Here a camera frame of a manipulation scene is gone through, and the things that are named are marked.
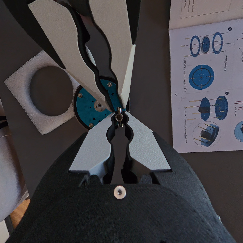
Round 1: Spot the white instruction booklet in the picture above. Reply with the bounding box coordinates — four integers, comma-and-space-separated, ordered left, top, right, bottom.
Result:
169, 0, 243, 153

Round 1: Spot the metal cross wrench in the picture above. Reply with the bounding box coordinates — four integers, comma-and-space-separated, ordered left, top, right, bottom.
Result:
115, 107, 124, 127

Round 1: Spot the blue round bearing plate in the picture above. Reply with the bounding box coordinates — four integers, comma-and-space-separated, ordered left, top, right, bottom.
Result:
73, 76, 131, 130

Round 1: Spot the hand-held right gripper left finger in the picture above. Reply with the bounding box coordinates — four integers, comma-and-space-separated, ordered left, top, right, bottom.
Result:
69, 112, 116, 184

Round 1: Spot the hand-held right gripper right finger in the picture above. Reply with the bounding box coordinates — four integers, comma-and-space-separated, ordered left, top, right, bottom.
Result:
121, 111, 171, 183

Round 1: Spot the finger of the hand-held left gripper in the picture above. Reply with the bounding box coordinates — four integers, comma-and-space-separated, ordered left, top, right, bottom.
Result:
28, 0, 115, 113
84, 0, 136, 107

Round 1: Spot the white foam block round hole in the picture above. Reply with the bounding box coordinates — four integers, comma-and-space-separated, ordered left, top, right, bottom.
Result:
4, 50, 95, 135

